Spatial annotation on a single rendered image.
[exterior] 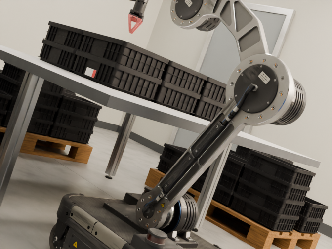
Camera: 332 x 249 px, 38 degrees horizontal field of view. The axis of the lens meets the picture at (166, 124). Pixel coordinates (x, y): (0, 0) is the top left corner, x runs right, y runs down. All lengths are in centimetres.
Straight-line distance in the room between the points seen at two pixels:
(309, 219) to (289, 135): 175
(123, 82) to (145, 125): 433
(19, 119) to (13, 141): 9
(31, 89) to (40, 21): 394
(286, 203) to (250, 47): 184
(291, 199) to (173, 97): 127
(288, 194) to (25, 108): 194
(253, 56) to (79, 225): 89
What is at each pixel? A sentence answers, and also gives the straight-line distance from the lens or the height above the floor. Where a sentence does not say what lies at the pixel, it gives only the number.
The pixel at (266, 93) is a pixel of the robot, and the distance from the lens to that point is 161.
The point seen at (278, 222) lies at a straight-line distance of 342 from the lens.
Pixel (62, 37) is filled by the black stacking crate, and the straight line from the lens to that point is 278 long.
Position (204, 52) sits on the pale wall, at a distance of 621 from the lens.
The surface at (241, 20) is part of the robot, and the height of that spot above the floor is 110.
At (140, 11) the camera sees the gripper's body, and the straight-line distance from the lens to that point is 240.
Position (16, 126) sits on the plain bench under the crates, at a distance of 211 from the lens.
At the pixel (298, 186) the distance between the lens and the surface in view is 344.
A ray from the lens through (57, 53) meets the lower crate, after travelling 279.
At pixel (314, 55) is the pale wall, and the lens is 545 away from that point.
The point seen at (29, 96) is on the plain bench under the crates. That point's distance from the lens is 210.
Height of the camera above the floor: 77
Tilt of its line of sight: 3 degrees down
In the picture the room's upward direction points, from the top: 20 degrees clockwise
